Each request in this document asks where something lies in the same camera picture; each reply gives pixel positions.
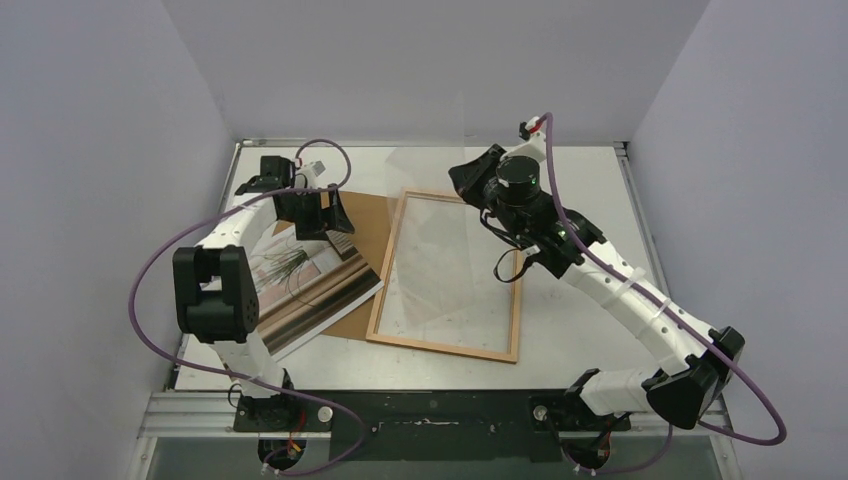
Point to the aluminium rail front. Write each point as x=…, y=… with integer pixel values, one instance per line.
x=210, y=415

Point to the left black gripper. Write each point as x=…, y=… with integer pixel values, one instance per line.
x=333, y=216

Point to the wooden picture frame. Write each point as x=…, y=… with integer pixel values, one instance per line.
x=493, y=337

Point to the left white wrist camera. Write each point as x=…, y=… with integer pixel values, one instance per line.
x=306, y=175

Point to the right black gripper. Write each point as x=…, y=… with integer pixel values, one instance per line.
x=478, y=177

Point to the printed plant photo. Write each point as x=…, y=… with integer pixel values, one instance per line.
x=306, y=286

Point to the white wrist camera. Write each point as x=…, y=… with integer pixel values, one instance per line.
x=306, y=175
x=536, y=144

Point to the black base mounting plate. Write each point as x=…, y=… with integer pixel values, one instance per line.
x=531, y=424

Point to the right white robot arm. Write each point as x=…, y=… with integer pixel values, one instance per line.
x=688, y=376

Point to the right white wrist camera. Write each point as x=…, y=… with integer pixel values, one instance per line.
x=536, y=144

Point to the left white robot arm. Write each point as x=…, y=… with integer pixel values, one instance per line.
x=216, y=297

